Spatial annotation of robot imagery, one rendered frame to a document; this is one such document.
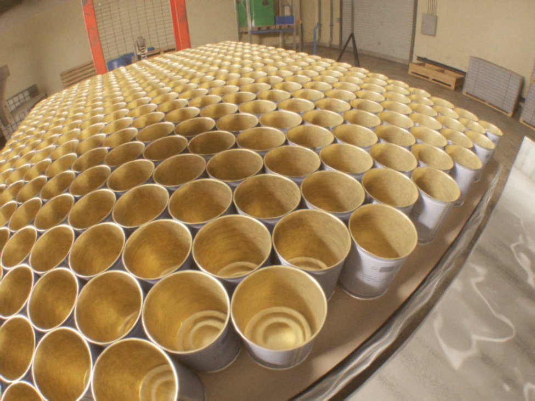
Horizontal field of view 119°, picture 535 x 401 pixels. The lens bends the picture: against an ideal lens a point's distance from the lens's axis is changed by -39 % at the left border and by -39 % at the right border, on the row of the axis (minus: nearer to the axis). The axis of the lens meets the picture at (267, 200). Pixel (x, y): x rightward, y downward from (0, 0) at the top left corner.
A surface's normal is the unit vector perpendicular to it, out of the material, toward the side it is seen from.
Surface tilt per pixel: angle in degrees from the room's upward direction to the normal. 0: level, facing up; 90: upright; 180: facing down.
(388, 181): 91
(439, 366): 0
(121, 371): 91
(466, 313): 0
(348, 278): 90
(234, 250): 92
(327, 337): 2
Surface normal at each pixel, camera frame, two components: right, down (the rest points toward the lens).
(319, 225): -0.38, 0.63
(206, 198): 0.11, 0.67
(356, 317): -0.04, -0.73
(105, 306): 0.91, 0.25
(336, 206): -0.57, 0.57
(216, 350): 0.70, 0.46
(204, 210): 0.36, 0.62
